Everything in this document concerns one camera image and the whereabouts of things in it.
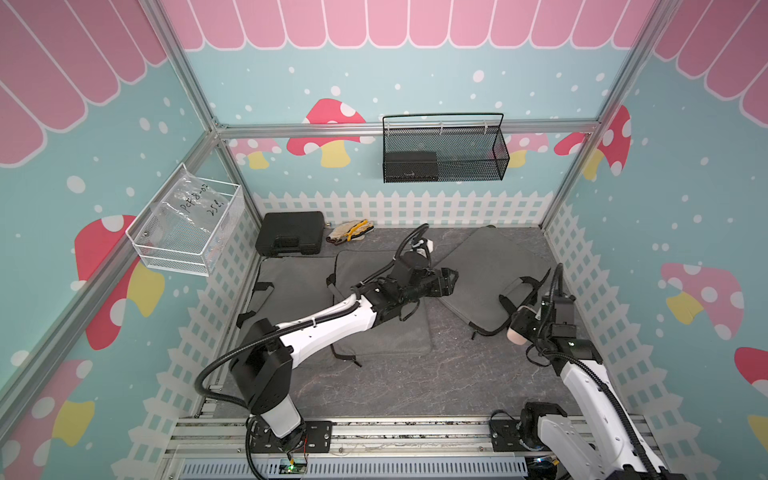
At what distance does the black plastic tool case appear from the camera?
1.11 m

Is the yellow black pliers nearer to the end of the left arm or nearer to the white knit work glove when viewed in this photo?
the white knit work glove

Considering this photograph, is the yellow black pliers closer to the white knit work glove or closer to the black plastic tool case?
the white knit work glove

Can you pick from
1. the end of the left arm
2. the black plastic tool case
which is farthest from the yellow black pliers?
the end of the left arm

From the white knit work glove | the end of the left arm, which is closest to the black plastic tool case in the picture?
the white knit work glove

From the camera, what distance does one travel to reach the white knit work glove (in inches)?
46.4

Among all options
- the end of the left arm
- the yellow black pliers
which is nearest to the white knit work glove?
the yellow black pliers

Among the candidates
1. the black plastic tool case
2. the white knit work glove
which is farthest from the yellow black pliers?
the black plastic tool case

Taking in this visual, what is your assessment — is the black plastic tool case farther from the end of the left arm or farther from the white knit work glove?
the end of the left arm

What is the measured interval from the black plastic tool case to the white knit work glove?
0.14ft

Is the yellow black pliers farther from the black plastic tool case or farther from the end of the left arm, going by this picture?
the end of the left arm

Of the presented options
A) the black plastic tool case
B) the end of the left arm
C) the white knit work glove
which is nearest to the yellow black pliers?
the white knit work glove
